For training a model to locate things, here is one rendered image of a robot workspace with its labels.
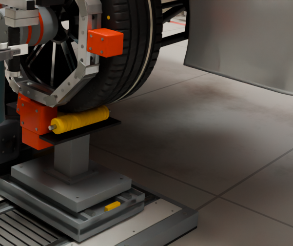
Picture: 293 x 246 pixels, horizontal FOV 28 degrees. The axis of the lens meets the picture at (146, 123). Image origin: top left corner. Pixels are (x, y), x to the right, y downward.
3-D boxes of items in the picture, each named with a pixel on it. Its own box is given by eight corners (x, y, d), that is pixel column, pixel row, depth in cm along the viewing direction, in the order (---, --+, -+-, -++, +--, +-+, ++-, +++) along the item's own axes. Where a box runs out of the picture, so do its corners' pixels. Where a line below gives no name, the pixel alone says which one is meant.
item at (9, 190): (143, 212, 238) (145, 191, 235) (78, 244, 212) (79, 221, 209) (63, 171, 268) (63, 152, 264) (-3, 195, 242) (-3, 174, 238)
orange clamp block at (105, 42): (103, 48, 189) (123, 54, 184) (85, 51, 183) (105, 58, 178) (104, 27, 186) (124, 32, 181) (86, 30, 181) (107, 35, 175)
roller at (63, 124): (114, 119, 222) (114, 105, 220) (55, 138, 201) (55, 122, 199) (103, 115, 226) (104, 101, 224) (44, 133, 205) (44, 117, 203)
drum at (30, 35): (60, 47, 201) (61, 6, 196) (9, 55, 186) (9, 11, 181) (34, 38, 210) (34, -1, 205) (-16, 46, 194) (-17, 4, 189)
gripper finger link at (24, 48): (7, 46, 170) (9, 47, 170) (27, 43, 175) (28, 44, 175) (7, 56, 171) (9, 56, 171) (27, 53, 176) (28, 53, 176)
